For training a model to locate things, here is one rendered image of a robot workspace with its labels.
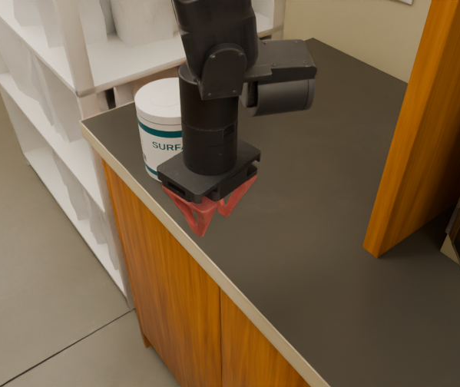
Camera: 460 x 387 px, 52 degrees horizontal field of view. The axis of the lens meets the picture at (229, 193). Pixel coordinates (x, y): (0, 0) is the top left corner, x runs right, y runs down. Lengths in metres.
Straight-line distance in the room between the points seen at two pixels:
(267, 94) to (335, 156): 0.52
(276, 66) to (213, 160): 0.11
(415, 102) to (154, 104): 0.41
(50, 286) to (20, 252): 0.24
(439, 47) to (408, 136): 0.12
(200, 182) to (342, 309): 0.32
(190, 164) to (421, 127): 0.30
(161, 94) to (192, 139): 0.38
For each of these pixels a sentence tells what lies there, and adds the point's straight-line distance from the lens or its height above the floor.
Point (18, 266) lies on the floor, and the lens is 2.13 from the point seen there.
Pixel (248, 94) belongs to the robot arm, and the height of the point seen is 1.28.
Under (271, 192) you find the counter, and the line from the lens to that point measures 0.86.
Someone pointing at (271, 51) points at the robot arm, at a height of 1.32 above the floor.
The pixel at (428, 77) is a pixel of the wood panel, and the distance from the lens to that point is 0.60.
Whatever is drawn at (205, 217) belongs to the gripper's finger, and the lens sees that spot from 0.50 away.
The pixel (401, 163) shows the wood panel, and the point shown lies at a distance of 0.66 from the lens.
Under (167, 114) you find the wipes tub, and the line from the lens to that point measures 0.79.
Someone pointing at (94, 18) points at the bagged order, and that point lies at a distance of 1.43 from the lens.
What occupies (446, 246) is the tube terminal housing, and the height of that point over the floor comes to 0.96.
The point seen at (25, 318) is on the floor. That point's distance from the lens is 1.95.
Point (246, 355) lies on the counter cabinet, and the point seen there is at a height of 0.71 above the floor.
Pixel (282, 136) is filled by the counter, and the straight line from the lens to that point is 1.00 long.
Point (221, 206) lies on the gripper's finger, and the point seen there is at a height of 1.11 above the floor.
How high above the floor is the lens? 1.51
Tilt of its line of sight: 42 degrees down
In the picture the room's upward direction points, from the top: straight up
